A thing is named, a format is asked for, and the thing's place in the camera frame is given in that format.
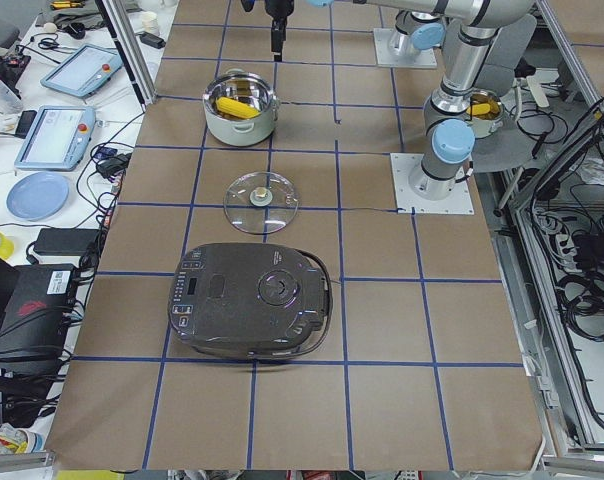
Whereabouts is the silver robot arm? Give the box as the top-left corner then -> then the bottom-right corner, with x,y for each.
374,0 -> 532,201
388,10 -> 445,60

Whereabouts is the blue plate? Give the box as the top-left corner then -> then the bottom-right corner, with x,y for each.
6,172 -> 69,221

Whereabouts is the yellow corn cob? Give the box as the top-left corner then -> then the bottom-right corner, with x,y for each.
215,97 -> 260,120

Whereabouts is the pale green electric pot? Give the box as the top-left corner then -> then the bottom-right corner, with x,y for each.
202,69 -> 280,147

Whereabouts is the black rice cooker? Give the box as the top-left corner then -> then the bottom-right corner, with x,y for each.
168,243 -> 333,360

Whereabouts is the glass pot lid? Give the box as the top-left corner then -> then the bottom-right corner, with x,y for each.
223,172 -> 299,235

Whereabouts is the aluminium frame post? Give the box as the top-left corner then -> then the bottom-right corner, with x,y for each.
96,0 -> 156,106

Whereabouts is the grey office chair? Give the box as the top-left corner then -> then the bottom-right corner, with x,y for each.
474,13 -> 537,96

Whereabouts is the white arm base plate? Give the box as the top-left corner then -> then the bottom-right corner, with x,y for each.
390,153 -> 474,215

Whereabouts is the steel pot at right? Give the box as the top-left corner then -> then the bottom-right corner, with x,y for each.
466,90 -> 504,139

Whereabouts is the upper teach pendant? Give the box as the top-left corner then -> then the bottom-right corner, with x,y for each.
40,44 -> 123,98

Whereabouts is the black power adapter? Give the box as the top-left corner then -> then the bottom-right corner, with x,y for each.
139,32 -> 166,49

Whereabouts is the lower teach pendant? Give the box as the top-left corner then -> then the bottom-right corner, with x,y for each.
14,105 -> 96,171

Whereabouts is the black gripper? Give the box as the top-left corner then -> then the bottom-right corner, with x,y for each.
265,0 -> 294,62

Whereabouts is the paper cup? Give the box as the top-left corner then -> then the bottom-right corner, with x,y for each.
140,11 -> 160,36

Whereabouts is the black power brick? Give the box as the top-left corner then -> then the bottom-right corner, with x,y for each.
33,228 -> 99,256

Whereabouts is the black computer box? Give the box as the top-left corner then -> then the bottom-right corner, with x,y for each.
0,263 -> 79,364

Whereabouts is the teach pendant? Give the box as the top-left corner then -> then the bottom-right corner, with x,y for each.
40,44 -> 123,98
14,105 -> 96,171

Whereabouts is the yellow item in steel pot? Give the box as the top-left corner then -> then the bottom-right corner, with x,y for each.
466,102 -> 491,116

